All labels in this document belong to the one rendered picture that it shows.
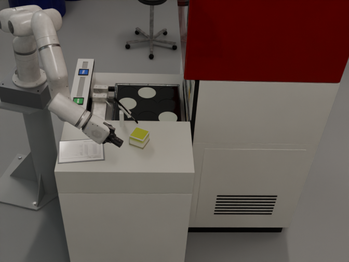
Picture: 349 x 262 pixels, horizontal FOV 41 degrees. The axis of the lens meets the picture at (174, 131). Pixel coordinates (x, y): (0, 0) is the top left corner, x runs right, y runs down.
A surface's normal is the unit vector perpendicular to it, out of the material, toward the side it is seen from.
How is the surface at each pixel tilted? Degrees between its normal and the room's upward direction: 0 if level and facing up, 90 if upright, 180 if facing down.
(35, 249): 0
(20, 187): 0
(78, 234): 90
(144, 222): 90
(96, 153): 0
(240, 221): 90
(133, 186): 90
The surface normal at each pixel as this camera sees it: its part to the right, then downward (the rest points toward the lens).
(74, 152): 0.05, -0.74
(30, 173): -0.23, 0.65
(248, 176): 0.04, 0.67
